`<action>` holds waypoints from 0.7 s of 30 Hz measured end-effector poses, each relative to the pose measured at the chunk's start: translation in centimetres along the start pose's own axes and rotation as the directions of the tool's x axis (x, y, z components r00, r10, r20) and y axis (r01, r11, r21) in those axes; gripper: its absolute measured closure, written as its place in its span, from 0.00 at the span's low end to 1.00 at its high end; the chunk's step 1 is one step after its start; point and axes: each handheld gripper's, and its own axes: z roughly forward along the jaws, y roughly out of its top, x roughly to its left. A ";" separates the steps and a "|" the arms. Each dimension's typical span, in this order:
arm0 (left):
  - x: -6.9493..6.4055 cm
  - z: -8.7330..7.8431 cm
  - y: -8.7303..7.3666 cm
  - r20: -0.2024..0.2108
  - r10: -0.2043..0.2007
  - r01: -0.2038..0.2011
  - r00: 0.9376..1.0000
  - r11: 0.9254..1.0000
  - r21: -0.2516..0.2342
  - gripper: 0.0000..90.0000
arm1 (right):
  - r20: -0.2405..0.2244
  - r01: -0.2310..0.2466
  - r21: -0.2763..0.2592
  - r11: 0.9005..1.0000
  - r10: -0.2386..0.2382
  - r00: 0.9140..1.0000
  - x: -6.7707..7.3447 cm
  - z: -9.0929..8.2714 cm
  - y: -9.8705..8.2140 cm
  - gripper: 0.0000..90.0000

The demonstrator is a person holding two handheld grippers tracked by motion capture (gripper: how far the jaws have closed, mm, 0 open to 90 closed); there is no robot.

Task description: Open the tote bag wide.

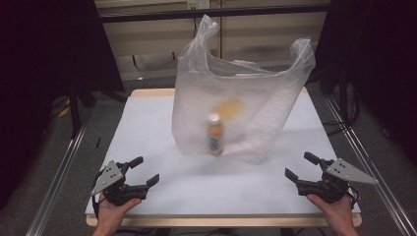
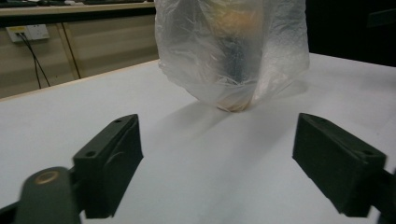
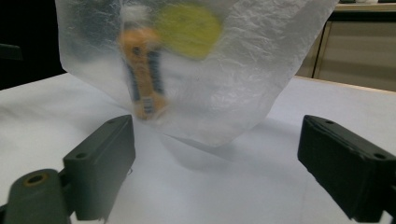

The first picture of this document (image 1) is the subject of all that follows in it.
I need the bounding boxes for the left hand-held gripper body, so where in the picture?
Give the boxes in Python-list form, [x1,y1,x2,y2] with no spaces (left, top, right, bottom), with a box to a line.
[90,159,150,207]

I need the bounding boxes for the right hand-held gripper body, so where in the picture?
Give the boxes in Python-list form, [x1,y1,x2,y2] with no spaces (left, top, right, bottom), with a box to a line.
[296,157,380,205]

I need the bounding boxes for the person's left hand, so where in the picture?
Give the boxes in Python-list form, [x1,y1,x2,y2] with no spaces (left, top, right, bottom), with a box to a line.
[95,193,143,231]

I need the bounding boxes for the person's right hand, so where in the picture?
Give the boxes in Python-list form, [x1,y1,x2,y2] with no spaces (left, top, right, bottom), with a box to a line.
[306,193,355,229]

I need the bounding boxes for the white table mat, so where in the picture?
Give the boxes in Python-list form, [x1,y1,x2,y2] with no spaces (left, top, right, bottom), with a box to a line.
[85,94,362,216]

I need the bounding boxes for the black metal stand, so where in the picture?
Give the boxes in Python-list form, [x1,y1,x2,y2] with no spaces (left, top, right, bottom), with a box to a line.
[68,77,83,140]
[337,63,351,127]

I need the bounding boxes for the translucent white plastic bag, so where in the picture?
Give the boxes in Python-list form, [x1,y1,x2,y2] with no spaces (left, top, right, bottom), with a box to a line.
[171,14,317,165]

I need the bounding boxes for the wooden table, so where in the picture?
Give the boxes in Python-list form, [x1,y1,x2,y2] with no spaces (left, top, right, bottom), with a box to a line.
[85,87,364,228]

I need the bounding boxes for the orange drink bottle white cap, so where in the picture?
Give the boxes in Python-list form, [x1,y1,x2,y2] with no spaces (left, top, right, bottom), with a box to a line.
[206,112,225,157]

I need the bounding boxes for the yellow item inside bag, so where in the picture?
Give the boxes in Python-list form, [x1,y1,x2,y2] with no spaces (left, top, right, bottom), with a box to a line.
[211,98,246,121]

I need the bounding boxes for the black curtain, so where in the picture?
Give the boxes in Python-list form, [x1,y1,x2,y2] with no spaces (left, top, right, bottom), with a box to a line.
[308,0,417,166]
[0,0,126,210]

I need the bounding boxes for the black horizontal bar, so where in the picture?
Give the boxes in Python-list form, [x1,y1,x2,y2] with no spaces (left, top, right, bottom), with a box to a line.
[98,3,331,25]

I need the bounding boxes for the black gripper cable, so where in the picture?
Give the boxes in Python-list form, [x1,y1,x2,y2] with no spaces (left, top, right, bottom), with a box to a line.
[346,186,362,208]

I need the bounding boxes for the black floor cables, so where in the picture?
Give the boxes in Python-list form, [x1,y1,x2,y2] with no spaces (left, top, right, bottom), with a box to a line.
[322,83,362,138]

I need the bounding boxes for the metal floor rail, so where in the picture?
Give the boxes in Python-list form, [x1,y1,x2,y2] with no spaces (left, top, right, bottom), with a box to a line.
[324,95,417,236]
[25,122,91,236]

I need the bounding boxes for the white wall outlet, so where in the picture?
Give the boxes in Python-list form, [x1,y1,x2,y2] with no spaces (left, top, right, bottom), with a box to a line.
[186,0,211,11]

